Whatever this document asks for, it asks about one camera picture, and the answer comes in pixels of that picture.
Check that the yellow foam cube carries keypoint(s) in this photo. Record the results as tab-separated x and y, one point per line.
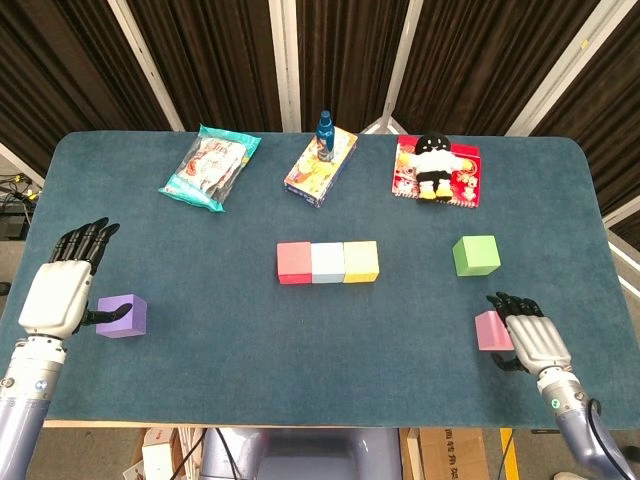
361	261

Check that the white cardboard box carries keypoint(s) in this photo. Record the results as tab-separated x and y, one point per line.
160	455

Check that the pink foam cube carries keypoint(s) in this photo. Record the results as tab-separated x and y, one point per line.
490	332

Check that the brown pleated curtain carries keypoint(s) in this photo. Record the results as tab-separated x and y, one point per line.
215	60

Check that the purple foam cube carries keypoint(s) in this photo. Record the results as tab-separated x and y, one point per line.
130	325

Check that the light blue foam cube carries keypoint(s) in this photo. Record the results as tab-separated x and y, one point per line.
327	262

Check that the blue yellow tissue box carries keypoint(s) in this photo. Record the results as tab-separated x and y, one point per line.
315	175

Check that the black white plush toy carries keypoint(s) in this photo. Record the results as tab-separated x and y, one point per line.
435	160

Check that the teal snack bag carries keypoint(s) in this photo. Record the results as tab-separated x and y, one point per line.
210	165

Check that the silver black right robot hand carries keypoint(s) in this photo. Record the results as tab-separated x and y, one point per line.
537	345

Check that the red foam cube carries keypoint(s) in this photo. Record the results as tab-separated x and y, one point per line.
295	262

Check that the teal felt table cloth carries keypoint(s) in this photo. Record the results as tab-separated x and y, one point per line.
300	360

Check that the red printed spiral notebook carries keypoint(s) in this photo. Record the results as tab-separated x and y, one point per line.
467	175

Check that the green foam cube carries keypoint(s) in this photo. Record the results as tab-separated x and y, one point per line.
476	256

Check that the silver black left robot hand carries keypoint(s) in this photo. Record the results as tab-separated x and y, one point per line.
55	300

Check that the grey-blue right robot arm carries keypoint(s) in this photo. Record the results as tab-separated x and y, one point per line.
575	430

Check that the blue spray bottle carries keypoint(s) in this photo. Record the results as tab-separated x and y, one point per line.
325	137

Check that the white frame post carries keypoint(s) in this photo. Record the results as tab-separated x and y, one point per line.
145	60
400	60
285	60
565	70

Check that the brown cardboard box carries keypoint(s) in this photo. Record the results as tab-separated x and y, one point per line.
450	455

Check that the white frame bar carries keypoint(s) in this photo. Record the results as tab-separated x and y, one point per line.
625	267
20	167
622	212

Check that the grey-blue robot torso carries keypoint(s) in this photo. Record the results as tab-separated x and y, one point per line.
310	455

